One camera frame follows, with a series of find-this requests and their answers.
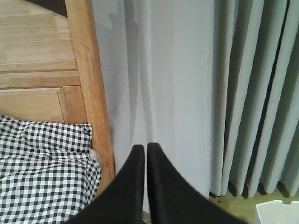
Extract black white checkered bedding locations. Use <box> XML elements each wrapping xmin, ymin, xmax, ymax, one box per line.
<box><xmin>0</xmin><ymin>115</ymin><xmax>102</xmax><ymax>224</ymax></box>

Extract wooden bed frame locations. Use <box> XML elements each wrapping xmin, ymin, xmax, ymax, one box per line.
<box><xmin>0</xmin><ymin>0</ymin><xmax>114</xmax><ymax>189</ymax></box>

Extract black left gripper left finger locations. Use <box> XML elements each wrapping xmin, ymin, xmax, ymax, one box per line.
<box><xmin>67</xmin><ymin>145</ymin><xmax>145</xmax><ymax>224</ymax></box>

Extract white plastic trash bin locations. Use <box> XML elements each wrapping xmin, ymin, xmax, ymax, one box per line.
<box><xmin>255</xmin><ymin>200</ymin><xmax>299</xmax><ymax>224</ymax></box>

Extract light grey curtain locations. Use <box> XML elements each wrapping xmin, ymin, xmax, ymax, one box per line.
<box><xmin>93</xmin><ymin>0</ymin><xmax>299</xmax><ymax>197</ymax></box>

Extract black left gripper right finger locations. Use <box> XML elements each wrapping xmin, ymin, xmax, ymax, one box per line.
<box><xmin>147</xmin><ymin>143</ymin><xmax>245</xmax><ymax>224</ymax></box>

